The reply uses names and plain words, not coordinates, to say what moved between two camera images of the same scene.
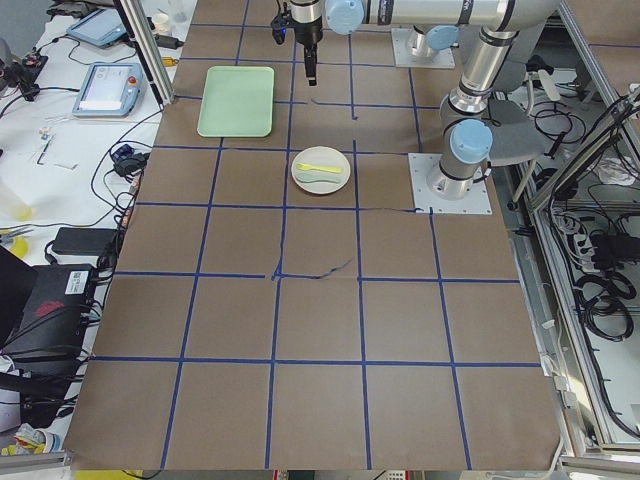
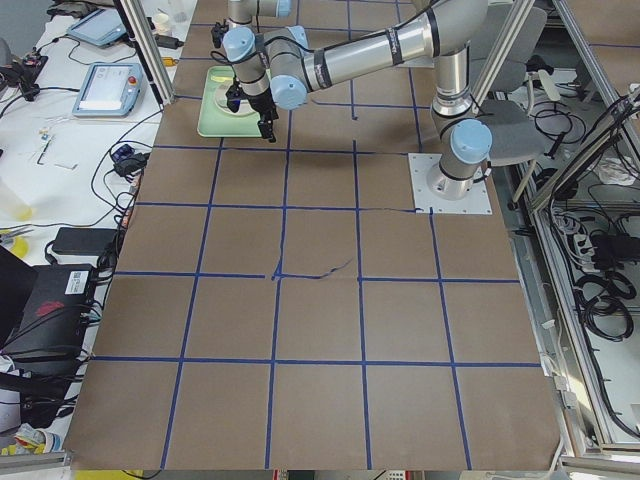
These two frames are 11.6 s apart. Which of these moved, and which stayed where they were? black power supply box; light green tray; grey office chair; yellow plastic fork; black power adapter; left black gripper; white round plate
Moved: white round plate; left black gripper; yellow plastic fork
Stayed: grey office chair; black power supply box; light green tray; black power adapter
